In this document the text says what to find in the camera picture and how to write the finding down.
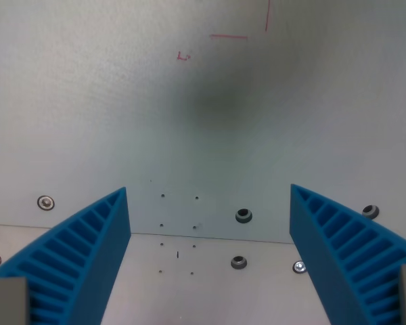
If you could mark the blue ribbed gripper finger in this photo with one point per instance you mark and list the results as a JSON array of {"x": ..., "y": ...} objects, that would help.
[
  {"x": 328, "y": 257},
  {"x": 88, "y": 257}
]

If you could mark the shiny silver screw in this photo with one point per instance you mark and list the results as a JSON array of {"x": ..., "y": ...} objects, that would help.
[{"x": 299, "y": 267}]

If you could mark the silver screw with washer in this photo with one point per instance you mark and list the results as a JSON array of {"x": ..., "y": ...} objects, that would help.
[{"x": 46, "y": 202}]

